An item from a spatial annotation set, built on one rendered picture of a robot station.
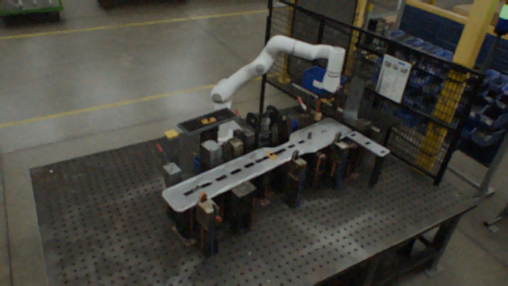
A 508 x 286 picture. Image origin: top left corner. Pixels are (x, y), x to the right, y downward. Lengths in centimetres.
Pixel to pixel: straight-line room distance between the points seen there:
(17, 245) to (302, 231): 217
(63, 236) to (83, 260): 22
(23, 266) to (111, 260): 120
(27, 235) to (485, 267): 357
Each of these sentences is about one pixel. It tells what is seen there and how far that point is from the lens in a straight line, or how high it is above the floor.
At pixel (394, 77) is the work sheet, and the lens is 294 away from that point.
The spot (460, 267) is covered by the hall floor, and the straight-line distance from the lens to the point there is 359.
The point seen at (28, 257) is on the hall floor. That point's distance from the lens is 344.
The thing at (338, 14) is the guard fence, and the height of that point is 120.
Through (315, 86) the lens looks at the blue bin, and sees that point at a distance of 315.
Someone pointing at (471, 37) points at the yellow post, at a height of 171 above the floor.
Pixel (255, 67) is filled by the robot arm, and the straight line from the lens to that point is 249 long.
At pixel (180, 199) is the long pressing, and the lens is 212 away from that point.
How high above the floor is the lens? 243
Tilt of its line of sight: 34 degrees down
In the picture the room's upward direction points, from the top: 4 degrees clockwise
